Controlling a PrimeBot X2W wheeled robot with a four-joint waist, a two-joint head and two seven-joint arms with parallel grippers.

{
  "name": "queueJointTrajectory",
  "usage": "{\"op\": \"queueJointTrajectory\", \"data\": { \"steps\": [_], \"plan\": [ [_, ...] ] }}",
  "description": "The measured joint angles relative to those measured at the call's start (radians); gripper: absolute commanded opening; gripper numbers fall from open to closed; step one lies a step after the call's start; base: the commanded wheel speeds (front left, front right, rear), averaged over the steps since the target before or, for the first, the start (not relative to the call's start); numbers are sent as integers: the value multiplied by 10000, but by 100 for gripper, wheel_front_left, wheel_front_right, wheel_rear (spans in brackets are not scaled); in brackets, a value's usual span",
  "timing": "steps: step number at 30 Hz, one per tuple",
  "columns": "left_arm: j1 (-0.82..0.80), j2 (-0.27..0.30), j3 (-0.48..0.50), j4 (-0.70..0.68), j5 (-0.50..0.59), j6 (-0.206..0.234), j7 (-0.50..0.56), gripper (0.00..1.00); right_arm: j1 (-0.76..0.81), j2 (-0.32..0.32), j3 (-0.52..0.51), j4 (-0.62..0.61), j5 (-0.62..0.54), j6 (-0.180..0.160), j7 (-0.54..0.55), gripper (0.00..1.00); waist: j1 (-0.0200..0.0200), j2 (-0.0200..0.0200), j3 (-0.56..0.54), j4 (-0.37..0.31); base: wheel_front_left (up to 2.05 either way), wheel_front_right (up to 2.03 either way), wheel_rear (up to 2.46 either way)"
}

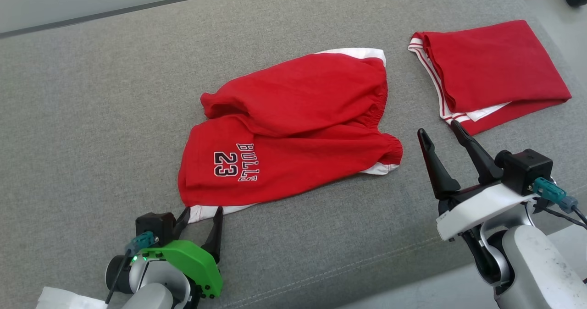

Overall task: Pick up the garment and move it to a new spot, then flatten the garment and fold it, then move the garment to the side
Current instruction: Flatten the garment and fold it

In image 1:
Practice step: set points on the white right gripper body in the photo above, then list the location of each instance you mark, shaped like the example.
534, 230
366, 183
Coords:
481, 206

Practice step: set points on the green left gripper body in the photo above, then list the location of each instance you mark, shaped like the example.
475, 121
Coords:
197, 263

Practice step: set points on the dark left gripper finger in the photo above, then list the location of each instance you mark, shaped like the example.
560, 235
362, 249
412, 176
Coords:
214, 240
182, 222

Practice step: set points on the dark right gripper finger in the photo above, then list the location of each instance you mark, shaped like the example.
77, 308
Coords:
438, 171
479, 162

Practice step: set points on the red basketball jersey white sleeves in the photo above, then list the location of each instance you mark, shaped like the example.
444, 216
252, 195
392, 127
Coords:
495, 66

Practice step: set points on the red Bulls basketball shorts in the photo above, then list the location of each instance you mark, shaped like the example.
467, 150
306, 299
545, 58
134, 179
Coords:
298, 98

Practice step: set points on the grey sofa cushion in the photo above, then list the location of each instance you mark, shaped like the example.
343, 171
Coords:
114, 130

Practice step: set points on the white crumpled cloth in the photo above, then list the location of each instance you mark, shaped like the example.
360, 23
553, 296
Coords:
69, 300

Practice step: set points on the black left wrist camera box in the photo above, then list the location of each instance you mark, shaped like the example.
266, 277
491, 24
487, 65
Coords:
153, 226

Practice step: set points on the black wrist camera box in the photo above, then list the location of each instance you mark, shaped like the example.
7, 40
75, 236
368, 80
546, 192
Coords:
153, 226
525, 169

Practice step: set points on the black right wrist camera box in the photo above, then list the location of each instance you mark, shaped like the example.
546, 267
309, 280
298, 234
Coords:
525, 169

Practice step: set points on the grey wall baseboard rail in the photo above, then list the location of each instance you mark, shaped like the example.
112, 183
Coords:
114, 12

